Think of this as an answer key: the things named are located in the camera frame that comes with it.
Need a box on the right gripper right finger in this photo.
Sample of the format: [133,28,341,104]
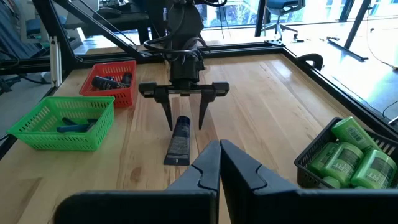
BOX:
[220,139,398,224]

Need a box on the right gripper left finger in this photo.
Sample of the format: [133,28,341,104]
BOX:
[53,139,221,224]

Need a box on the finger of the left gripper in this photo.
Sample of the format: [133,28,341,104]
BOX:
[197,87,216,131]
[154,86,174,132]

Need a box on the black plastic basket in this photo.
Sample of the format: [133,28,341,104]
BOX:
[294,116,398,190]

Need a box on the red plastic basket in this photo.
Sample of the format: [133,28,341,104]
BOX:
[79,60,137,109]

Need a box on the black desk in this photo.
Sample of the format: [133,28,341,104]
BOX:
[63,0,169,46]

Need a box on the black computer mouse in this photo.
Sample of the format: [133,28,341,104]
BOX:
[95,7,123,20]

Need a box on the black keyboard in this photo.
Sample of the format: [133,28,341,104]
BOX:
[98,0,131,9]

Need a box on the pale board stack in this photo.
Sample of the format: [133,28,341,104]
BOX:
[49,35,63,88]

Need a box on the green plastic basket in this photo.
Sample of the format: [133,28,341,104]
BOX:
[7,95,116,152]

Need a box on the blue office chair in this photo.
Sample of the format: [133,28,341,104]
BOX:
[0,0,43,62]

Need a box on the black desk leg stand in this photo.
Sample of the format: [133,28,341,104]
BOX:
[325,0,373,62]

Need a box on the black metal rig frame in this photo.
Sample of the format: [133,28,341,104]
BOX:
[0,0,398,141]

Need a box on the black table clamp handle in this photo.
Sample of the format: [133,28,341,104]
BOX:
[296,53,325,72]

